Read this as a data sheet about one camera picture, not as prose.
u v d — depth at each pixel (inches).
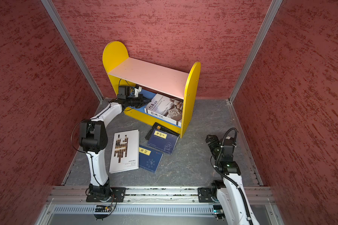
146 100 36.5
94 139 21.7
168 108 35.4
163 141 37.0
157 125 39.5
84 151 22.3
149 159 33.7
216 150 27.5
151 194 29.8
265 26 30.5
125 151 34.4
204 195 29.1
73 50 35.1
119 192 29.3
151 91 42.1
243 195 18.6
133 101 33.1
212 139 29.2
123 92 30.6
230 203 21.9
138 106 34.7
